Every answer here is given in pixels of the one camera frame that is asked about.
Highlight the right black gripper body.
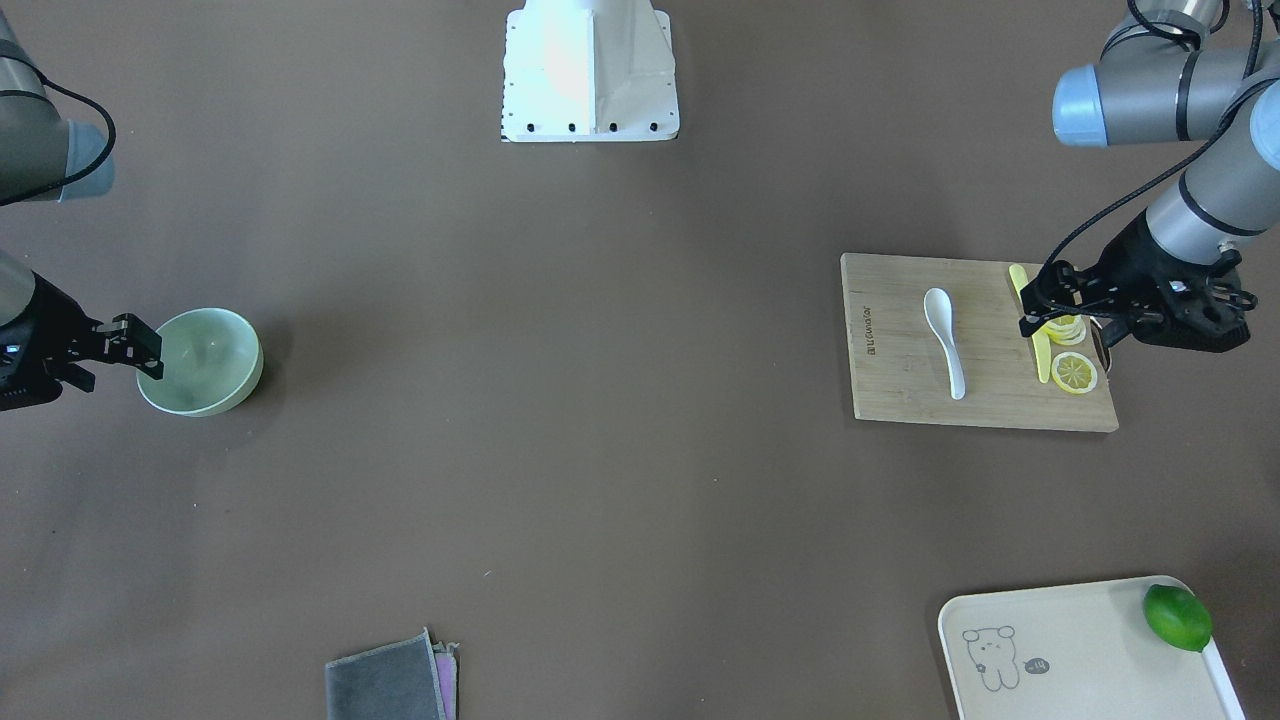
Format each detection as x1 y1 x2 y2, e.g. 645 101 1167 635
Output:
1 270 102 411

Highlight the white ceramic spoon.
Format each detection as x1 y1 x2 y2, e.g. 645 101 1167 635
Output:
922 287 966 401

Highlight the light green bowl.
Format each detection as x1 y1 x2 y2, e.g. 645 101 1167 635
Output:
134 307 265 418

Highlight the white camera post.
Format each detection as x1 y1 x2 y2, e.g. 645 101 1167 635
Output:
500 1 681 143

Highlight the bamboo cutting board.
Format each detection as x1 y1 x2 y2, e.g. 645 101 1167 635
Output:
840 252 1119 433

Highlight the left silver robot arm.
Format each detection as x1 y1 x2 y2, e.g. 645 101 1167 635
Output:
1019 1 1279 354

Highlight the green lime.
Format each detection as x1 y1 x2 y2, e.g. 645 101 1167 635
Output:
1142 584 1213 653

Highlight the single lemon slice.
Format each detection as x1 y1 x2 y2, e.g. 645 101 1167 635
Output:
1050 352 1100 395

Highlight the yellow plastic knife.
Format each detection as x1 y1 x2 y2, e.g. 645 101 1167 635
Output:
1007 263 1051 384

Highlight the cream plastic tray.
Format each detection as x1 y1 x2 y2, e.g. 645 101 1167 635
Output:
937 575 1244 719

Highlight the grey folded cloth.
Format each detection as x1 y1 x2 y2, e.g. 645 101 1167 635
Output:
325 628 460 719

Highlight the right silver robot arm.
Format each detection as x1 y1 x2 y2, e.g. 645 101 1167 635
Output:
1 17 164 411

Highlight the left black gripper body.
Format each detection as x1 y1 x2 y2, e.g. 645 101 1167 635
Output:
1078 213 1257 354

